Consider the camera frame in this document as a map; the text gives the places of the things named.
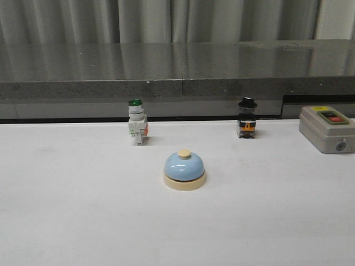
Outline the blue call bell cream base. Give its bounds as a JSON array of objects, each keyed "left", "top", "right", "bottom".
[{"left": 163, "top": 149, "right": 206, "bottom": 191}]

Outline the grey on off switch box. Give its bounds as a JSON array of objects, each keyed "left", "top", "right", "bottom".
[{"left": 299, "top": 106, "right": 354, "bottom": 154}]

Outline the grey stone counter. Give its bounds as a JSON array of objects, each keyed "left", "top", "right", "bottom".
[{"left": 1, "top": 40, "right": 354, "bottom": 122}]

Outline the black rotary selector switch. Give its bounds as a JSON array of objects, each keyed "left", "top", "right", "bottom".
[{"left": 237, "top": 97, "right": 257, "bottom": 139}]

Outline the green pushbutton switch white body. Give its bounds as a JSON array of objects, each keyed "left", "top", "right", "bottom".
[{"left": 128, "top": 99, "right": 149, "bottom": 145}]

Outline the grey curtain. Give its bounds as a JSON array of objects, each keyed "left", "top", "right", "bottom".
[{"left": 1, "top": 1, "right": 354, "bottom": 44}]

